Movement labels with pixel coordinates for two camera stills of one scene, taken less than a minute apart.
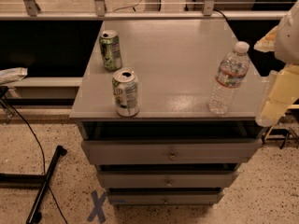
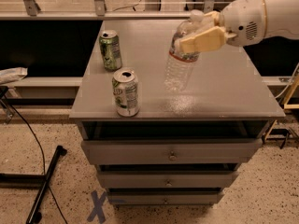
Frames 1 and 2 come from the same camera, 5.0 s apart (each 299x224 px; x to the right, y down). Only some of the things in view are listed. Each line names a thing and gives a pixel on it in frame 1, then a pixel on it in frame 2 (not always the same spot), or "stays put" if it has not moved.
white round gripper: x=288 y=39 -> x=243 y=20
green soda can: x=110 y=48 stays put
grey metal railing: x=33 y=13 stays put
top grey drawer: x=175 y=151 stays put
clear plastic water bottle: x=231 y=74 -> x=180 y=65
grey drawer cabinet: x=175 y=152 stays put
